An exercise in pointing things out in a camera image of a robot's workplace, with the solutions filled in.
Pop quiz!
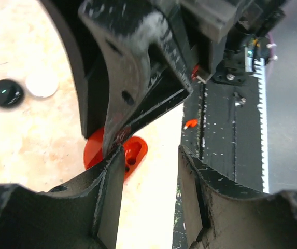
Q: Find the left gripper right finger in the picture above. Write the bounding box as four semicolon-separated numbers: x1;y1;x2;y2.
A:
178;146;297;248

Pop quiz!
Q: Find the orange earbud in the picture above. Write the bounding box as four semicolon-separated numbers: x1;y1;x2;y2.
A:
183;119;198;130

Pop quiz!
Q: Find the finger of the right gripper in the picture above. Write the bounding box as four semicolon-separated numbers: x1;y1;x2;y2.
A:
78;1;193;155
41;0;109;139

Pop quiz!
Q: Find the black earbud charging case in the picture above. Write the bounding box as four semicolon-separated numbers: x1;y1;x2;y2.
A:
0;79;24;108

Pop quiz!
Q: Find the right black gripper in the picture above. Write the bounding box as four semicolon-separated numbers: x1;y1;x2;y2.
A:
163;1;286;83

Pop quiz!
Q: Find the white earbud charging case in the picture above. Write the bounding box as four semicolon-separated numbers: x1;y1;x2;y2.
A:
25;71;59;98

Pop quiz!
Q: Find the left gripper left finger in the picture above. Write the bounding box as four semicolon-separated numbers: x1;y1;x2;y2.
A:
0;147;125;248

